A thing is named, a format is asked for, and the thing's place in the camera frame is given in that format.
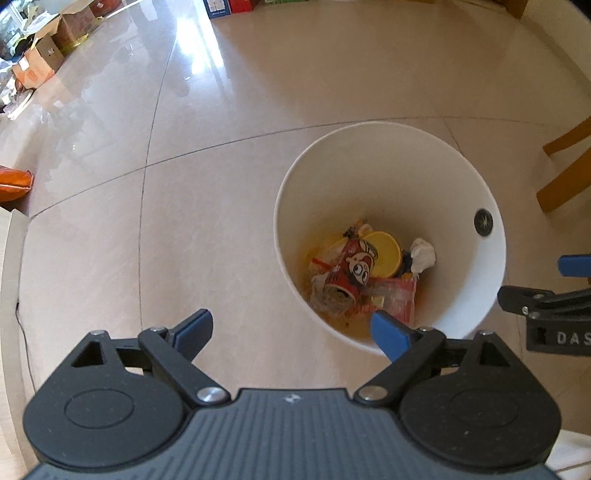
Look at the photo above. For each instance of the clear wrapper with red strip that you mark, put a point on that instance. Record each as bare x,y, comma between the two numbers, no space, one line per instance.
321,277

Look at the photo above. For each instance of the yellow round lid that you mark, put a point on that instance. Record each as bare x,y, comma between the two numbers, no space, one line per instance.
385,251

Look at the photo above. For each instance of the red snack wrapper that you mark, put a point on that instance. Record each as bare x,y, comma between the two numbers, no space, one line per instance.
392,295

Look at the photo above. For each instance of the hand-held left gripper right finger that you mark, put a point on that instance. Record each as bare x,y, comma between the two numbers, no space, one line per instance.
390,334

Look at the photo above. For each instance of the orange plastic bag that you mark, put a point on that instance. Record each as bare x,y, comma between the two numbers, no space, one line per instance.
14,184

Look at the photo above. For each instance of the white ribbed cloth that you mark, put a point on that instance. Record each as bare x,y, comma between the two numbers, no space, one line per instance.
577,457

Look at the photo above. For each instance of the cardboard box with orange print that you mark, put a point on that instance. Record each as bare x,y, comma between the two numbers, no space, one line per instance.
39,64

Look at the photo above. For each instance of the blue cardboard box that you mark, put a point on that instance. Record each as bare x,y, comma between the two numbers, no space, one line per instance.
217,7

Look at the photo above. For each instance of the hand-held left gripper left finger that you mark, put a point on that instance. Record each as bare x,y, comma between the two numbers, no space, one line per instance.
194,332

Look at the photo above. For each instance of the red drink can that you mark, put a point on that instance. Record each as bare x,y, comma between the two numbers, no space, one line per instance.
351,272

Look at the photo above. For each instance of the white trash bin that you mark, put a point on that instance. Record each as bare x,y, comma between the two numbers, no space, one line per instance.
369,175

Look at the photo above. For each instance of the cardboard box with red print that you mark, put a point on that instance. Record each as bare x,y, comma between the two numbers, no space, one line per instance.
111,7

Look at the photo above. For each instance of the blue milk carton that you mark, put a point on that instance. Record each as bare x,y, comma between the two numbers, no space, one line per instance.
407,265

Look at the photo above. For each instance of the white paper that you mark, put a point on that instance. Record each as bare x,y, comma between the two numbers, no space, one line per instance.
422,256

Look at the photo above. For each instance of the wooden chair legs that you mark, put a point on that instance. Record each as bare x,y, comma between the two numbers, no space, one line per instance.
568,166

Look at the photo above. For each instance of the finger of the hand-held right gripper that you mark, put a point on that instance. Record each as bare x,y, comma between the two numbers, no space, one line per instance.
577,266
554,302

